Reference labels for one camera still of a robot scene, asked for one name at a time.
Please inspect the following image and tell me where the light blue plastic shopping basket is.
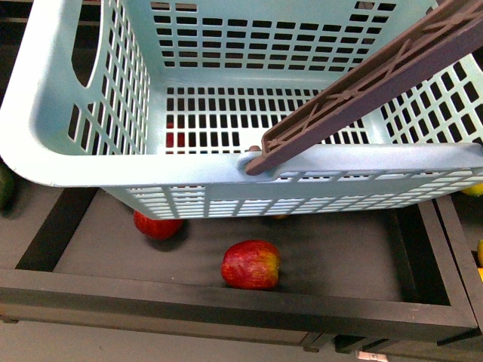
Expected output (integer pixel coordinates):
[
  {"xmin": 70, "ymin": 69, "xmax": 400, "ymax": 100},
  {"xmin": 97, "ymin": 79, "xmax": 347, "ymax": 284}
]
[{"xmin": 1, "ymin": 1, "xmax": 482, "ymax": 219}]

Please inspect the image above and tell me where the yellow lemon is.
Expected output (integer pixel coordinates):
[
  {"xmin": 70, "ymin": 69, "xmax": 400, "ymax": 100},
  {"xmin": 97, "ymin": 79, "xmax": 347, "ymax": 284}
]
[{"xmin": 461, "ymin": 183, "xmax": 483, "ymax": 197}]

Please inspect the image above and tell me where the red apple under basket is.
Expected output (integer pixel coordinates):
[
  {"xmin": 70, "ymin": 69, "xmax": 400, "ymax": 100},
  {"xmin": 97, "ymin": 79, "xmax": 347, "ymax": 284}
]
[{"xmin": 133, "ymin": 211, "xmax": 183, "ymax": 241}]

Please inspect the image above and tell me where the red yellow apple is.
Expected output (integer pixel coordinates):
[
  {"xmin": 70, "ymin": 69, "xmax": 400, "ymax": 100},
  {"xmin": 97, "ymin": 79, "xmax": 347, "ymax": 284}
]
[{"xmin": 220, "ymin": 240, "xmax": 281, "ymax": 290}]

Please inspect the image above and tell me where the black display tray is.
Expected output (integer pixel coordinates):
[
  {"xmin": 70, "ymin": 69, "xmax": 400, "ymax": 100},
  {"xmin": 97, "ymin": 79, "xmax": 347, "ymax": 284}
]
[{"xmin": 1, "ymin": 189, "xmax": 482, "ymax": 346}]

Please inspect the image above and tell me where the green fruit at left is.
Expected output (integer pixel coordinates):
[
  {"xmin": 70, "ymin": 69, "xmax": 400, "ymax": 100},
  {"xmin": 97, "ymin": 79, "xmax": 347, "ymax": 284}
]
[{"xmin": 0, "ymin": 164, "xmax": 15, "ymax": 210}]

